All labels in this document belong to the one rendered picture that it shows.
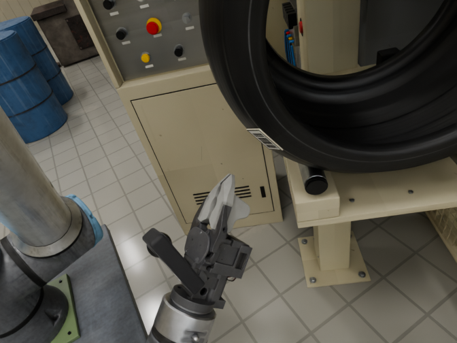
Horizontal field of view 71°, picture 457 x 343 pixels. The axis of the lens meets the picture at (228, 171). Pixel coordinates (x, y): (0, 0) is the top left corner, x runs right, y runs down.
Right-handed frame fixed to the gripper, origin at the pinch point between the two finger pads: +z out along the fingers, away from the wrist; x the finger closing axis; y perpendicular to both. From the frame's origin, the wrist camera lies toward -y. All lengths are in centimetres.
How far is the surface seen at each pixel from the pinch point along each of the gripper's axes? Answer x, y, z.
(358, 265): -45, 106, -12
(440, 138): 15.8, 25.8, 18.6
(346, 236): -40, 86, -1
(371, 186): -1.1, 36.7, 10.8
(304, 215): -4.2, 23.4, -0.5
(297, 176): -8.7, 22.1, 7.0
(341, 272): -48, 101, -17
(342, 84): -9.9, 26.5, 31.3
